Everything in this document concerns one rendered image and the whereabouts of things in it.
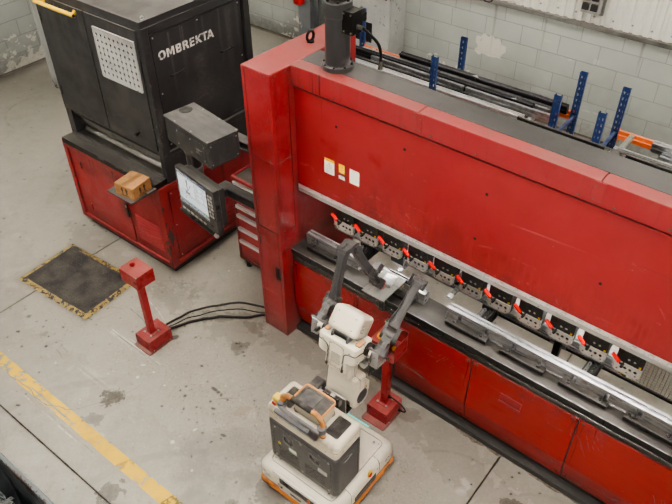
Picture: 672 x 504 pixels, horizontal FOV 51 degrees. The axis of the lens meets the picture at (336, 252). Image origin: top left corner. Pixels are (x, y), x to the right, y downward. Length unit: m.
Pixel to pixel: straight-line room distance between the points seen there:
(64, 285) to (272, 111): 2.92
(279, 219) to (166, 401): 1.62
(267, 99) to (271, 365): 2.16
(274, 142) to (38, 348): 2.71
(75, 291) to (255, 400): 2.04
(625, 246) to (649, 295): 0.29
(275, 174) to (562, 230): 1.93
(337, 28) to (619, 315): 2.24
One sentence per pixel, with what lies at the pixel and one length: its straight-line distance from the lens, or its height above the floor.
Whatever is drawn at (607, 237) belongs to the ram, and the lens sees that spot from 3.78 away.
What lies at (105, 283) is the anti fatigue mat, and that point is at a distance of 6.52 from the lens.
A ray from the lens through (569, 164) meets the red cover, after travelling 3.69.
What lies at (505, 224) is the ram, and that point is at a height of 1.81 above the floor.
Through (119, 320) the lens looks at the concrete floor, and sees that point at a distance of 6.16.
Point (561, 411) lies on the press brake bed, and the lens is 4.54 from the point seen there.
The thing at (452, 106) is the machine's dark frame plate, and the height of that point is 2.30.
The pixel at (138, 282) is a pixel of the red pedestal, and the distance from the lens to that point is 5.31.
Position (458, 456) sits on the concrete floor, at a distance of 5.13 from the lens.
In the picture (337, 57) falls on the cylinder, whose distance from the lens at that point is 4.35.
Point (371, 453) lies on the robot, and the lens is 4.74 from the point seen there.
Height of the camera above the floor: 4.23
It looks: 40 degrees down
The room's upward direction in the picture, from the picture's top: straight up
